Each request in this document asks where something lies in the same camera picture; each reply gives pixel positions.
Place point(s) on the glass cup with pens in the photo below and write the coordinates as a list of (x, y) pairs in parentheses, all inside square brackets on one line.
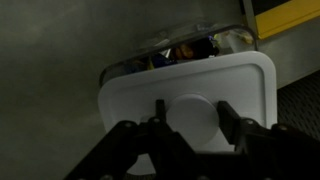
[(190, 51)]

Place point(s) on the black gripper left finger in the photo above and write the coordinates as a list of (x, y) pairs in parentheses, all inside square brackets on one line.
[(166, 150)]

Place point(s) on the black and yellow book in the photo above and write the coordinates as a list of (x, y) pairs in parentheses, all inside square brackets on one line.
[(286, 16)]

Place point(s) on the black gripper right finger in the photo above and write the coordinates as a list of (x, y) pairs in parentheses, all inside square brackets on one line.
[(276, 153)]

